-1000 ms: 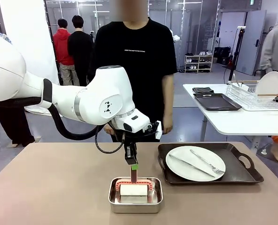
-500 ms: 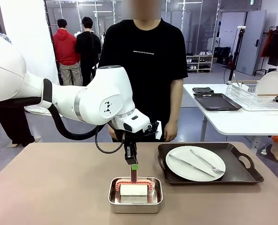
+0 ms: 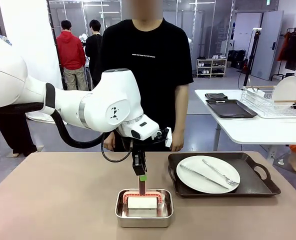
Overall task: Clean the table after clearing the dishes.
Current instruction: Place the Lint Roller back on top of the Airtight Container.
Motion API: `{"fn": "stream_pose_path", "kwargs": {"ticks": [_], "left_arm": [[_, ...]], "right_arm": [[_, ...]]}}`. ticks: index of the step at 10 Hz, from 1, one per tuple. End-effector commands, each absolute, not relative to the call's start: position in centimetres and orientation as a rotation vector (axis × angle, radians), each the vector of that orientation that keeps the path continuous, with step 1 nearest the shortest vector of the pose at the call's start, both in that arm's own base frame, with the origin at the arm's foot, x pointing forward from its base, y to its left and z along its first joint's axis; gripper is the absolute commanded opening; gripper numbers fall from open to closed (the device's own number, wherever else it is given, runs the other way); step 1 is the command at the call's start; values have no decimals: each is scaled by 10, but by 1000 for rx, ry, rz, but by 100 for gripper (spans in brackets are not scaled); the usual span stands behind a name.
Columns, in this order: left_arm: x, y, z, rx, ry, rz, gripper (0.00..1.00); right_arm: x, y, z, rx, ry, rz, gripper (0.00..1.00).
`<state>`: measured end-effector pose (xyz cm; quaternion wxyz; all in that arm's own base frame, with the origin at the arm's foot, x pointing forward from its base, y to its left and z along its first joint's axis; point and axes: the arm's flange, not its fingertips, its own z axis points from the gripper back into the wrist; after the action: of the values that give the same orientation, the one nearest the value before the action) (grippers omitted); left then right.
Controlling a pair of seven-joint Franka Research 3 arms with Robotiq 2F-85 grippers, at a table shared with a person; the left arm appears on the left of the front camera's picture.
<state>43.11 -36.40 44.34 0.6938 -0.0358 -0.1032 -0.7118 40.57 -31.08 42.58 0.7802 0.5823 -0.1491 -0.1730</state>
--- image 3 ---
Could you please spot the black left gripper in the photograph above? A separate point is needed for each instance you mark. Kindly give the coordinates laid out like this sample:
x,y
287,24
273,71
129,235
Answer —
x,y
139,148

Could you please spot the pink lint roller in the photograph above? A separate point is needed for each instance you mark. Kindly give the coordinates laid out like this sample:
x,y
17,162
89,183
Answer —
x,y
143,202

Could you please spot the white dinner plate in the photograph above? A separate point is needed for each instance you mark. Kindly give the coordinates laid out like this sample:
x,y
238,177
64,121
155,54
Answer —
x,y
286,90
200,181

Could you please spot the silver table knife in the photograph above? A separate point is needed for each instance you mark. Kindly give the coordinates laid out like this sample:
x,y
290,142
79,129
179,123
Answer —
x,y
203,176
250,85

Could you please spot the dark grey cloth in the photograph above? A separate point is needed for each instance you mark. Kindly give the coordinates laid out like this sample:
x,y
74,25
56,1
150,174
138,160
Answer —
x,y
215,96

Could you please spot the person's left forearm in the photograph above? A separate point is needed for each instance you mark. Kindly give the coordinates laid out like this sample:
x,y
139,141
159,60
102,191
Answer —
x,y
180,122

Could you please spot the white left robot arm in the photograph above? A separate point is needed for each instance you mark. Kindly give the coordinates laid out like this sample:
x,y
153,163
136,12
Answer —
x,y
113,100

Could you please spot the small white floor object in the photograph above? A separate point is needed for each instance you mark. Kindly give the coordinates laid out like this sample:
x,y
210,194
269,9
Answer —
x,y
281,162

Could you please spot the person's right hand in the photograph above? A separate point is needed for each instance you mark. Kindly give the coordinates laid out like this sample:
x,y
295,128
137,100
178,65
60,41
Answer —
x,y
110,143

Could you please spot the person's left hand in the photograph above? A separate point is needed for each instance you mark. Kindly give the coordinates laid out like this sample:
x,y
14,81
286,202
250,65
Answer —
x,y
178,143

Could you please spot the rectangular metal tray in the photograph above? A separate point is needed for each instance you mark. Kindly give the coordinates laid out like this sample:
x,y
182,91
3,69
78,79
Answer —
x,y
143,222

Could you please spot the dark flat serving tray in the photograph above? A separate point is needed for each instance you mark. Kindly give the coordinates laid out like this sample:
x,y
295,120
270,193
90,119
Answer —
x,y
233,110

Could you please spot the white side table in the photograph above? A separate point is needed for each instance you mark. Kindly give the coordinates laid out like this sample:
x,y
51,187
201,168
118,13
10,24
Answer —
x,y
250,130

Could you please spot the person in black t-shirt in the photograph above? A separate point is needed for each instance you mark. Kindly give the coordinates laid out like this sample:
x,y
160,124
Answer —
x,y
148,50

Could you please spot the wooden shoe rack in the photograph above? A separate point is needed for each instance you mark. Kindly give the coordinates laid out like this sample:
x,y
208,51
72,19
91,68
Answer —
x,y
211,67

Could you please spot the person in all black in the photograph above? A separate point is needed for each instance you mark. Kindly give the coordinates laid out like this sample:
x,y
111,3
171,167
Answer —
x,y
94,50

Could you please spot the figure in floral shirt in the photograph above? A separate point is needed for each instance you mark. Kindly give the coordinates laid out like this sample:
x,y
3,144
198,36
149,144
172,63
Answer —
x,y
13,135

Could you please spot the person in red hoodie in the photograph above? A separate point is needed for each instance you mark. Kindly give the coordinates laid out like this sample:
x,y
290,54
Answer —
x,y
70,50

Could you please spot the black bags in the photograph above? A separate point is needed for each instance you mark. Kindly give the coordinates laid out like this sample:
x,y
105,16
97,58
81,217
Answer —
x,y
236,58

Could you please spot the black stand with white top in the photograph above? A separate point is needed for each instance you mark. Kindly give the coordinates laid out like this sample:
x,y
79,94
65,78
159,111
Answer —
x,y
254,50

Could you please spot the black clothes rack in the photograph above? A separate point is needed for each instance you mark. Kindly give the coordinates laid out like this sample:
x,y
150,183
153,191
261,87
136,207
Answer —
x,y
288,76

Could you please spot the grey door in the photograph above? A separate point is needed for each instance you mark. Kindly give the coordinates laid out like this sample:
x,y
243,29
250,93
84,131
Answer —
x,y
268,45

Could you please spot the white backdrop sheet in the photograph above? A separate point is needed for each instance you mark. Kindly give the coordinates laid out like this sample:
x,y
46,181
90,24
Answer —
x,y
33,25

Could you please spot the orange hanging garment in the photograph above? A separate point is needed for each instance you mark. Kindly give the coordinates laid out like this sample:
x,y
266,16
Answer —
x,y
283,47

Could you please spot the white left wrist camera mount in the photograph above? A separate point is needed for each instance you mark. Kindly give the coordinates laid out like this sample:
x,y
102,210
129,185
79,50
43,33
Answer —
x,y
168,140

